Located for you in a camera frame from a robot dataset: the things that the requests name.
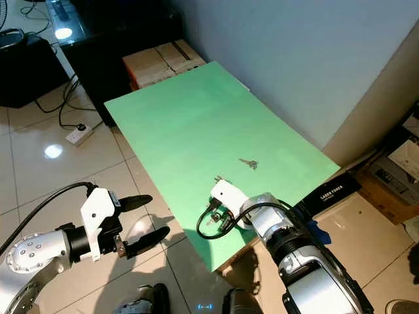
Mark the brown cardboard box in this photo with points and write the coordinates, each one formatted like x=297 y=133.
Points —
x=163 y=60

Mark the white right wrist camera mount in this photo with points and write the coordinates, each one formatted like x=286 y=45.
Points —
x=229 y=195

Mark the black case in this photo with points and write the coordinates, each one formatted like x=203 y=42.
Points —
x=33 y=72

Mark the white power strip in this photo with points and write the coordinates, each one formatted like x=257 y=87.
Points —
x=80 y=135

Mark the green table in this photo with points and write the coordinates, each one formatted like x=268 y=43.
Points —
x=203 y=131

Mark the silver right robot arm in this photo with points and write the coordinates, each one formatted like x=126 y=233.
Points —
x=314 y=261

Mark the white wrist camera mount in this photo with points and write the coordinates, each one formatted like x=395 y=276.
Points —
x=98 y=216
x=229 y=195

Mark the silver key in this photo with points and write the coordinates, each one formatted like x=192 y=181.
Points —
x=219 y=178
x=249 y=163

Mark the grey printer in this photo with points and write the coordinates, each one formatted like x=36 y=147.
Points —
x=396 y=170

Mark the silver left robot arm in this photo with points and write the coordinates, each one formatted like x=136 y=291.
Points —
x=33 y=258

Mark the black laser toner box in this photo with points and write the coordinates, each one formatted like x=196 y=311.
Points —
x=330 y=193

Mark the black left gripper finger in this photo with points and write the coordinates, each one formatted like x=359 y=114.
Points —
x=149 y=241
x=136 y=202

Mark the black glass top cabinet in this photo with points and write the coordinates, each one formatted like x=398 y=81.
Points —
x=118 y=39

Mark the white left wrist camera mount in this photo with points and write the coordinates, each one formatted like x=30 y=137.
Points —
x=98 y=216

